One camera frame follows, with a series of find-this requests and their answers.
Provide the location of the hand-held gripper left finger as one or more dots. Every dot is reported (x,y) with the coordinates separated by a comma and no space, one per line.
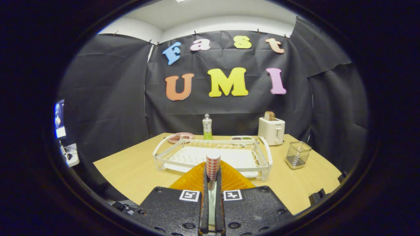
(204,209)

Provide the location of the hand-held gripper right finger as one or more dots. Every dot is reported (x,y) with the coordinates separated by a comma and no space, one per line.
(220,209)

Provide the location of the pink plate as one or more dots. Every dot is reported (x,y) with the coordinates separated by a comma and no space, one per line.
(187,134)

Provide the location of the white drip tray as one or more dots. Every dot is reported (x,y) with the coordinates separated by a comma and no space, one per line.
(236,157)

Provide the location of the white divided seed tray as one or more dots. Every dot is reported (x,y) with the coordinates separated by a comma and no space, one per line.
(242,141)

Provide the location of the brown sausage piece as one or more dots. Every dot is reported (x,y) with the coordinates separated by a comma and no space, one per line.
(185,137)
(175,138)

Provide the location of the clear bottle with green liquid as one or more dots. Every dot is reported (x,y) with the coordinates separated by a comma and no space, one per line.
(207,127)

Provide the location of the white toaster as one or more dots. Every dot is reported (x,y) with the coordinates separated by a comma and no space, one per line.
(270,131)

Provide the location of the brown bread slice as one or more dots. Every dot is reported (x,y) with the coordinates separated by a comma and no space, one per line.
(269,116)

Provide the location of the white power strip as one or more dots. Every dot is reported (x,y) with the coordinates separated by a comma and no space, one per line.
(73,157)

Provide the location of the black backdrop cloth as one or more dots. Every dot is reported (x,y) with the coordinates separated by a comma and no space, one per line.
(108,98)

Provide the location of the computer monitor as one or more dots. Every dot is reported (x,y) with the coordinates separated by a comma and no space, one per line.
(60,118)

